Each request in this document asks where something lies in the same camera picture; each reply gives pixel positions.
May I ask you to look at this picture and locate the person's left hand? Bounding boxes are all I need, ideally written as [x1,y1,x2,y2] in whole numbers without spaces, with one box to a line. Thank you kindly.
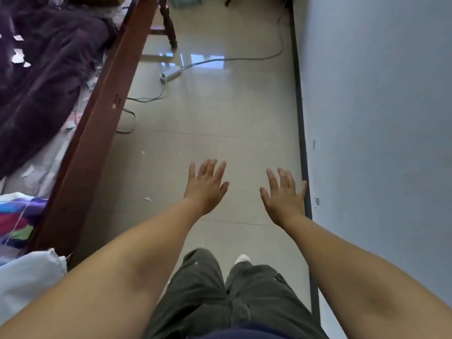
[183,159,230,216]

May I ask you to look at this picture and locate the person's right hand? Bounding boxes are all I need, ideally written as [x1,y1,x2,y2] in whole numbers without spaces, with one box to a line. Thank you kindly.
[259,167,307,226]

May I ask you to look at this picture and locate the person's left forearm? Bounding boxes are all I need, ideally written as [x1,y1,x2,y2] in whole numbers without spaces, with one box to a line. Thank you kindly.
[0,198,210,339]

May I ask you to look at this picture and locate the person's right forearm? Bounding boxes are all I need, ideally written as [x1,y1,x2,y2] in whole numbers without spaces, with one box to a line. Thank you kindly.
[270,212,452,339]

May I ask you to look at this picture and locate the white power strip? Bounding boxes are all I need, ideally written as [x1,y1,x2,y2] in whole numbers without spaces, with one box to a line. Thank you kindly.
[160,65,183,84]

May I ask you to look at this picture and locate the olive green trousers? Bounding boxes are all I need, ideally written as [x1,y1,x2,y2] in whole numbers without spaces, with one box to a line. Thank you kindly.
[143,248,330,339]

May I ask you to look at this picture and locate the dark blue shirt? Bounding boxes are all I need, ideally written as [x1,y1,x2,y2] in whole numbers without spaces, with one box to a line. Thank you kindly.
[189,322,292,339]

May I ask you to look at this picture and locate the turned wooden furniture leg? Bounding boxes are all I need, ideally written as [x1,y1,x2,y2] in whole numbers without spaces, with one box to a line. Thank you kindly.
[149,0,178,50]

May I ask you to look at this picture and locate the dark purple fleece blanket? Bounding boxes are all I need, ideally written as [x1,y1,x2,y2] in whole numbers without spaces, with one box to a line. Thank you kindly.
[0,0,118,180]

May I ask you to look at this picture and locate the multicoloured striped cloth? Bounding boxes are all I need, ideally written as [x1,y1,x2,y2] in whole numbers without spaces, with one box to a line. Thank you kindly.
[0,192,48,266]

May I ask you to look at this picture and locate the white fabric bag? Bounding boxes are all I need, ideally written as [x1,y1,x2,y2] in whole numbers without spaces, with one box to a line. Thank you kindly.
[0,248,68,317]

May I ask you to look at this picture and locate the black looped cable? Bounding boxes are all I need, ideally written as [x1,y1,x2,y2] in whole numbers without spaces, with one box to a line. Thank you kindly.
[115,107,137,135]

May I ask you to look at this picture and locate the thin grey plug cable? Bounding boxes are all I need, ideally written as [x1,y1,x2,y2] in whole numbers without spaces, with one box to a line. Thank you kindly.
[126,79,167,103]

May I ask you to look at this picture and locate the reddish brown wooden bed frame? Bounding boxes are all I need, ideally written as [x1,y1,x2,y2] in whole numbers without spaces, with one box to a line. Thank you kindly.
[25,0,159,271]

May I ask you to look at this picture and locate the grey power strip cable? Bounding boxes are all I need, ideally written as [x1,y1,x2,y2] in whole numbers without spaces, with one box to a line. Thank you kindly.
[179,8,285,70]

